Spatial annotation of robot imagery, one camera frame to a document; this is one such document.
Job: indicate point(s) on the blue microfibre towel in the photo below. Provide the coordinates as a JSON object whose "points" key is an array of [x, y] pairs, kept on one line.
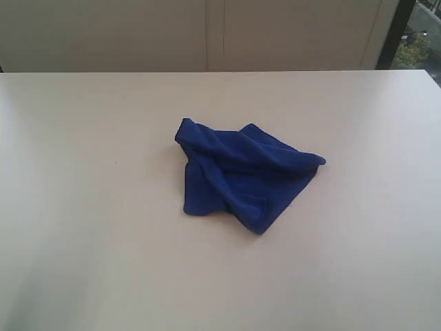
{"points": [[246, 173]]}

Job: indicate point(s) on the green tree outside window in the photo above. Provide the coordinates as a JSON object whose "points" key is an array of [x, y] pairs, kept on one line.
{"points": [[412, 51]]}

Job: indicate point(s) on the black window frame post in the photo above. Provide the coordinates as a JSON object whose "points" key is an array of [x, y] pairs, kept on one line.
{"points": [[394, 35]]}

